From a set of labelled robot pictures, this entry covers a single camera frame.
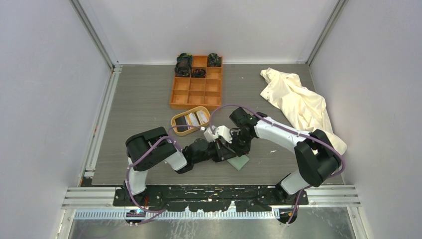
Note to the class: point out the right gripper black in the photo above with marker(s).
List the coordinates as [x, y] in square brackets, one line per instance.
[240, 151]

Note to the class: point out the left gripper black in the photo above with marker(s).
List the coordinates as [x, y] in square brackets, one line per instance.
[221, 152]

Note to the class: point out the green card holder wallet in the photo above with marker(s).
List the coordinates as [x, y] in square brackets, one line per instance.
[238, 162]

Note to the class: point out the tan oval card tray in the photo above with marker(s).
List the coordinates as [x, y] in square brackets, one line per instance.
[195, 128]

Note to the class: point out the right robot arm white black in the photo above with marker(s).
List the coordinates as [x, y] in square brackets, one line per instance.
[315, 155]

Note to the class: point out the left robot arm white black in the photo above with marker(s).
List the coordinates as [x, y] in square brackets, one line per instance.
[149, 148]

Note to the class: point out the stack of cards in tray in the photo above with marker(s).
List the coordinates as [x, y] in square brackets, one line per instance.
[184, 122]

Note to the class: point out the orange compartment organizer tray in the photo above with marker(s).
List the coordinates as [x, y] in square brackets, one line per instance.
[202, 88]

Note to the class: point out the cream cloth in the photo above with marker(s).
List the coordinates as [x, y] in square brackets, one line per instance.
[303, 108]

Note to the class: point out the small dark rolled belt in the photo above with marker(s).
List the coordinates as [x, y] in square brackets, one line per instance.
[214, 60]

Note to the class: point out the large dark rolled belt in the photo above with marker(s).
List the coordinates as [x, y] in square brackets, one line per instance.
[183, 66]

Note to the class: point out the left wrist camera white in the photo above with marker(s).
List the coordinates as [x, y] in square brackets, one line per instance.
[210, 134]

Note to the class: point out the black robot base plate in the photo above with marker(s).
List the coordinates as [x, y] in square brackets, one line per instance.
[208, 198]

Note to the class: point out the slotted cable duct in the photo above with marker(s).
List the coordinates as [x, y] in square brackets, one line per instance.
[137, 214]

